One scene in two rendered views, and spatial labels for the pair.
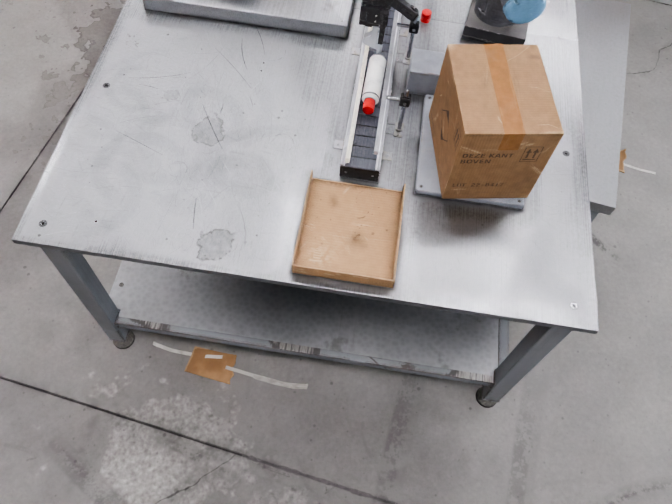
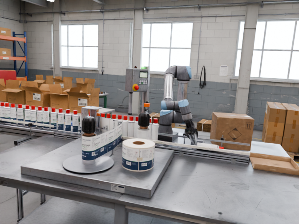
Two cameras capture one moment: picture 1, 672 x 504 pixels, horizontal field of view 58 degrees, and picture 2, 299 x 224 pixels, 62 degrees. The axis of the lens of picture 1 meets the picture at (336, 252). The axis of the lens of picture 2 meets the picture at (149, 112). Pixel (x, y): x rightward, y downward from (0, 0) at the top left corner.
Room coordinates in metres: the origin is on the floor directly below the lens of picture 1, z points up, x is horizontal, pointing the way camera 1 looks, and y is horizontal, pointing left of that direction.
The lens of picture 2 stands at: (1.39, 1.87, 1.49)
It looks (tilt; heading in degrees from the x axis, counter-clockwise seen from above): 10 degrees down; 282
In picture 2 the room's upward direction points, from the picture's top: 3 degrees clockwise
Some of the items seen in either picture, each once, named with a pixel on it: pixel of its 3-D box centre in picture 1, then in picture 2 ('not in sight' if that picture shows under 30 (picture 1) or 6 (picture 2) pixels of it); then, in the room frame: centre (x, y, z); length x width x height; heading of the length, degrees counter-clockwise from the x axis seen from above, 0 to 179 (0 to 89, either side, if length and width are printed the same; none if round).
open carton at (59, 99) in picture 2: not in sight; (65, 97); (3.50, -1.69, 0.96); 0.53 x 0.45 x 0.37; 80
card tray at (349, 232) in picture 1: (350, 226); (273, 162); (0.84, -0.03, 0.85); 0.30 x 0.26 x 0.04; 177
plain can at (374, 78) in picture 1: (373, 84); (209, 147); (1.30, -0.06, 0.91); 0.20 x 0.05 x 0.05; 175
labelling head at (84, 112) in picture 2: not in sight; (92, 122); (2.26, -0.02, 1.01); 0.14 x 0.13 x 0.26; 177
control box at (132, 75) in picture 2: not in sight; (136, 80); (1.94, -0.18, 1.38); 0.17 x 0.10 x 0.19; 52
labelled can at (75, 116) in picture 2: not in sight; (75, 121); (2.47, -0.12, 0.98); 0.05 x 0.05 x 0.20
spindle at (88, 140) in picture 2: not in sight; (89, 139); (2.04, 0.50, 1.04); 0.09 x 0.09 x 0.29
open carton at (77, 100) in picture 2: not in sight; (85, 99); (3.11, -1.58, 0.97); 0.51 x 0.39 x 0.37; 84
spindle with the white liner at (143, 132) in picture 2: not in sight; (143, 133); (1.78, 0.20, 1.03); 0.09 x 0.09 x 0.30
